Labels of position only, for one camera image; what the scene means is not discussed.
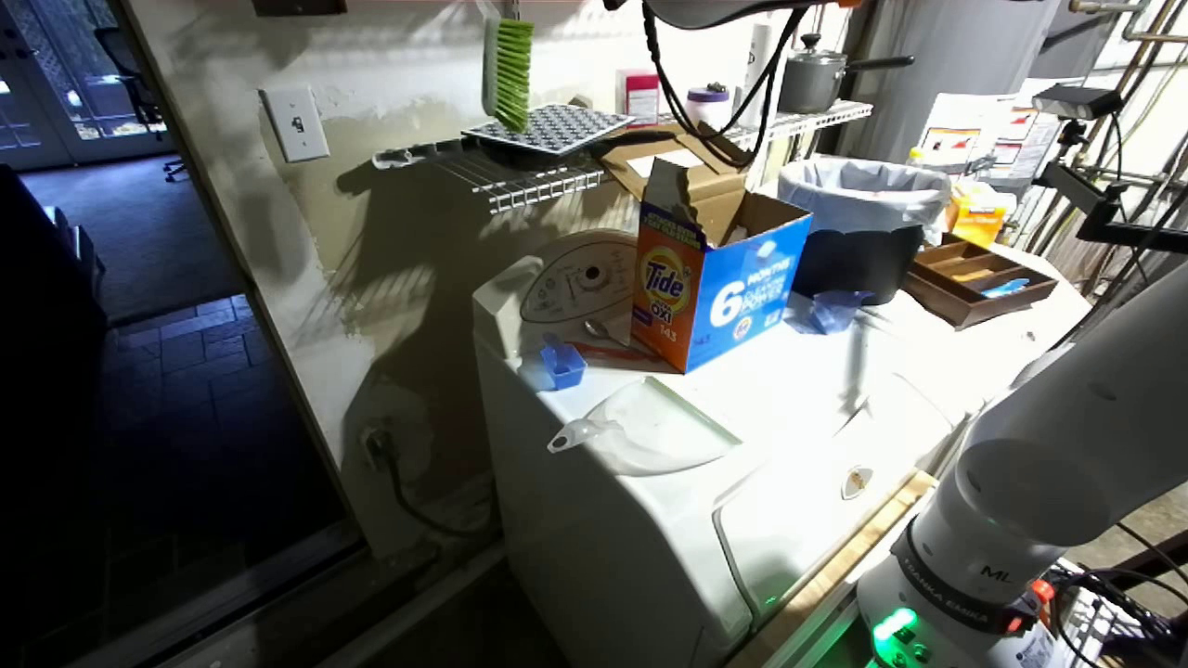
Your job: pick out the small blue plastic cup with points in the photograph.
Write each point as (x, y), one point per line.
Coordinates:
(564, 367)

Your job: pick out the clear plastic dustpan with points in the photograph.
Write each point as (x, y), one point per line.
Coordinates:
(647, 427)

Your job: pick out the Tide detergent cardboard box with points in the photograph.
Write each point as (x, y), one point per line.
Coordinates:
(716, 260)

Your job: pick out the white washing machine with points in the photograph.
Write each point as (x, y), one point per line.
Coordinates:
(685, 568)

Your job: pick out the blue plastic scoop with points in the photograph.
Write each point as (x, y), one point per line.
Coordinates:
(835, 313)

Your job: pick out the pink detergent package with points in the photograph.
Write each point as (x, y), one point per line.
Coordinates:
(643, 98)

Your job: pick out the white jar purple lid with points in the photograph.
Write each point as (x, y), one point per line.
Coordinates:
(710, 107)

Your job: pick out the trash bin with white bag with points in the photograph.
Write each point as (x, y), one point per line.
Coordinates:
(869, 222)

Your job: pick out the grey metal kettle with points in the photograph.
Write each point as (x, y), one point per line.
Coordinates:
(815, 75)

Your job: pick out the wooden tray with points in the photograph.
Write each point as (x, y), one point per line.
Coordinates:
(966, 282)

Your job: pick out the yellow box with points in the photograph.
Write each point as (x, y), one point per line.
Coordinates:
(978, 212)

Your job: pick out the white wire shelf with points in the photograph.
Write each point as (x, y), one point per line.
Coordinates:
(564, 132)

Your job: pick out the white wall outlet plate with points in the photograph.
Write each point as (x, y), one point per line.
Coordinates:
(298, 124)

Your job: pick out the black camera on stand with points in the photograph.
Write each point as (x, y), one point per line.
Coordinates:
(1102, 193)

